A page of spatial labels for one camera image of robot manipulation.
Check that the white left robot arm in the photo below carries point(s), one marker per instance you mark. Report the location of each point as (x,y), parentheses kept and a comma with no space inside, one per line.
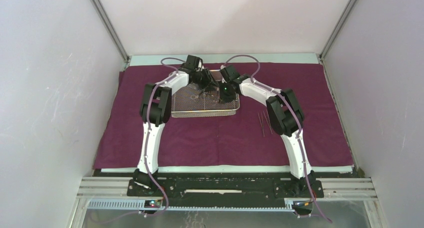
(156,109)

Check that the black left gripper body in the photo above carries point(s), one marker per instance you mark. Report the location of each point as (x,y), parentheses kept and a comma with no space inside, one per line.
(203,79)

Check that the magenta surgical wrap cloth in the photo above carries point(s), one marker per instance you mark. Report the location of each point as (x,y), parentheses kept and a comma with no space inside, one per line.
(230,140)

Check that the metal mesh instrument tray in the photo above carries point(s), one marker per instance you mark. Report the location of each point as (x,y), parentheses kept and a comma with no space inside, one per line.
(192,101)

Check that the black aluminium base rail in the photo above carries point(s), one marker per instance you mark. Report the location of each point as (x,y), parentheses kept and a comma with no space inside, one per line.
(233,194)

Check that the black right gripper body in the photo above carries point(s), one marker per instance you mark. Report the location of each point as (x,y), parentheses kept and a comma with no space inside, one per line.
(227,94)

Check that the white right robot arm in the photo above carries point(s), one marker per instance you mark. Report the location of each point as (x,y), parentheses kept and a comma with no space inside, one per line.
(285,118)

